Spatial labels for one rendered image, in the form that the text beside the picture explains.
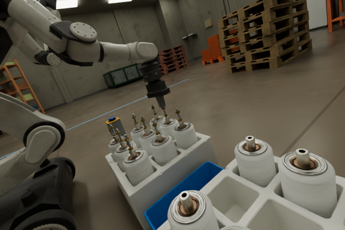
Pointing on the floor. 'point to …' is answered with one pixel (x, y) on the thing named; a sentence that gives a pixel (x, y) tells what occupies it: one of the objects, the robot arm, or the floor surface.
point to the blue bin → (201, 174)
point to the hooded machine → (317, 5)
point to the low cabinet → (123, 76)
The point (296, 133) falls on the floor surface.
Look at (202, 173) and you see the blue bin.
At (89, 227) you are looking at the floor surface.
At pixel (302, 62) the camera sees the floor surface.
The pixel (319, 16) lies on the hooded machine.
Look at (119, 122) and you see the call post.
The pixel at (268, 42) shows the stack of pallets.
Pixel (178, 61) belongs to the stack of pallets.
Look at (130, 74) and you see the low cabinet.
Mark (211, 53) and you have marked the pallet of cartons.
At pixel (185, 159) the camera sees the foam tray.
